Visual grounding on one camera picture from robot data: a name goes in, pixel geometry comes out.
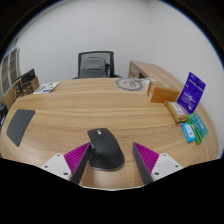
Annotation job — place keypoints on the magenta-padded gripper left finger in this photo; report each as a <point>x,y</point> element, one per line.
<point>74,160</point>

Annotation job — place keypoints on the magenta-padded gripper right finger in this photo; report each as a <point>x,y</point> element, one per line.
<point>146,160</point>

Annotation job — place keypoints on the black computer mouse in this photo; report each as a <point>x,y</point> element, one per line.
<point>106,151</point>

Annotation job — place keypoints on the dark grey mouse pad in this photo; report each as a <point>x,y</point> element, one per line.
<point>20,125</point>

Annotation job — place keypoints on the small blue pack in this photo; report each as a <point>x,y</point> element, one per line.
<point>188,132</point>

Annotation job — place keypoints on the long tan small box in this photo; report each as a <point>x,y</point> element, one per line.
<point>176,112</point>

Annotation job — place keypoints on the green flat package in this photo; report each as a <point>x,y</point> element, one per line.
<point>200,126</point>

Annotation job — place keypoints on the orange-brown cardboard box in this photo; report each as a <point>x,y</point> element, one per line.
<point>163,93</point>

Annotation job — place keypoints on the printed sheet with coloured shapes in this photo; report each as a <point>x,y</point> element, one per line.
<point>46,87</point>

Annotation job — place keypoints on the purple retail package card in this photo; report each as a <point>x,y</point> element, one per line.
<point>191,94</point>

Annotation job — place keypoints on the black leather armchair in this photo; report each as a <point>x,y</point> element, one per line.
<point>2,118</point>

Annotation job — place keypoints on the wooden side desk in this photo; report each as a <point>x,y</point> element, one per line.
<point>153,70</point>

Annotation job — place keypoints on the tall brown printed box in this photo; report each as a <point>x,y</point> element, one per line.
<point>16,90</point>

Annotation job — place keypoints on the grey backpack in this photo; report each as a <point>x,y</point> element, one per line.
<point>93,67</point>

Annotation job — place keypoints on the black printed box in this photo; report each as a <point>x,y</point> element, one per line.
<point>28,76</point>

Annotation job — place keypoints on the black mesh office chair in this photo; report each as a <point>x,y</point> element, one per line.
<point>95,53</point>

